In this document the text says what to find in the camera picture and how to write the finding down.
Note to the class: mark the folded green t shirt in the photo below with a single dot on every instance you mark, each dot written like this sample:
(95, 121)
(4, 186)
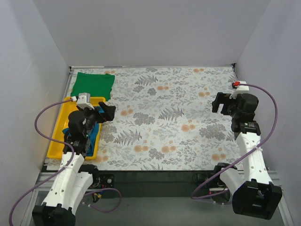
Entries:
(97, 85)

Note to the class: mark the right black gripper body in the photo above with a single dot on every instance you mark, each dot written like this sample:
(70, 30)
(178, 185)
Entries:
(227, 107)

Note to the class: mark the floral table mat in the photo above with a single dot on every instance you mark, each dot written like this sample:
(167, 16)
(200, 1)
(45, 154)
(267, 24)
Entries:
(164, 119)

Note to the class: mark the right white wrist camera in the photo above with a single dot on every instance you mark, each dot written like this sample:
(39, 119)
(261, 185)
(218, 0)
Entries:
(239, 87)

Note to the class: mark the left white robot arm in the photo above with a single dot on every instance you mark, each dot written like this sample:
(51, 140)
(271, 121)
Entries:
(71, 182)

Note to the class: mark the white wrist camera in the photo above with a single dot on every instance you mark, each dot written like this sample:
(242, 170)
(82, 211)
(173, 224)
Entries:
(239, 87)
(82, 101)

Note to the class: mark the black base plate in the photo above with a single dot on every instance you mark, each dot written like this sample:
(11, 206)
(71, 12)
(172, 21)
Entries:
(152, 183)

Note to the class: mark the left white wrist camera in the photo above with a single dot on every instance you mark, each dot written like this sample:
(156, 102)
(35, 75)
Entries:
(82, 101)

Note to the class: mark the yellow plastic tray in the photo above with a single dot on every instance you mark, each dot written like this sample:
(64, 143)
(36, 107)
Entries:
(55, 150)

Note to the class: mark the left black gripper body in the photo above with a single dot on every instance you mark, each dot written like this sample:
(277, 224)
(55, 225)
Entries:
(99, 115)

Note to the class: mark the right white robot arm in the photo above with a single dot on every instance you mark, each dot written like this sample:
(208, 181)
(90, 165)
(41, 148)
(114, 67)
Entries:
(254, 195)

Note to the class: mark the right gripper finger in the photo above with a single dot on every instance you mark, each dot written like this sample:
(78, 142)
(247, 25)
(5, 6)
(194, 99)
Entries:
(226, 109)
(221, 99)

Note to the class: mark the blue t shirt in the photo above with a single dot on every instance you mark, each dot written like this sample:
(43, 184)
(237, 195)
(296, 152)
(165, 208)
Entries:
(83, 128)

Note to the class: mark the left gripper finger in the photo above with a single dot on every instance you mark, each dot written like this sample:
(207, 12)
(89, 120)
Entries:
(98, 112)
(109, 111)

